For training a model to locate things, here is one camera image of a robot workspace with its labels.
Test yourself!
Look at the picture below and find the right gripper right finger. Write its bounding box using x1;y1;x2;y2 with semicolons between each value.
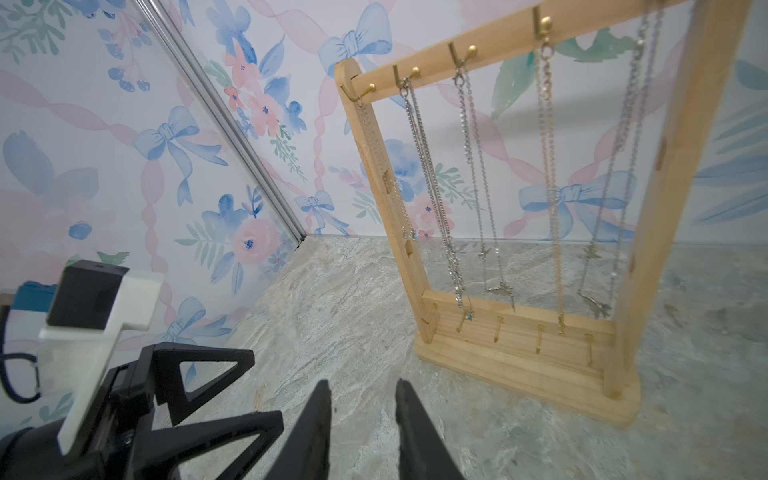
395;379;464;480

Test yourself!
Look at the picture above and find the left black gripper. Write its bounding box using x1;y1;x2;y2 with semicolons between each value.
0;342;286;480

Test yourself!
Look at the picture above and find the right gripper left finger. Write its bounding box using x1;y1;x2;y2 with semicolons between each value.
266;380;332;480

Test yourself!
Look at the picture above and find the wooden jewelry display stand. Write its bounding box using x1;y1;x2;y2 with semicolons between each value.
332;1;759;426

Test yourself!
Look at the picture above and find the silver chain necklace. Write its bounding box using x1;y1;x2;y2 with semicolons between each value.
395;77;475;322

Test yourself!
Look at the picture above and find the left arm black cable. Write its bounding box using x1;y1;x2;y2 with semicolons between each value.
0;302;43;404

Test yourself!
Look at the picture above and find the silver star pendant necklace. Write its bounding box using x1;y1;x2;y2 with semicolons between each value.
452;65;517;313

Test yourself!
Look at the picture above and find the silver cross pendant necklace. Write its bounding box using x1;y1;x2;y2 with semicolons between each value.
577;0;667;320

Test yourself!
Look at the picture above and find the left aluminium corner post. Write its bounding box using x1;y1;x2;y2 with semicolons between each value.
133;0;307;244

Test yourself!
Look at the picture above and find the gold chain necklace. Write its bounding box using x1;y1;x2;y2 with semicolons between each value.
533;38;568;337

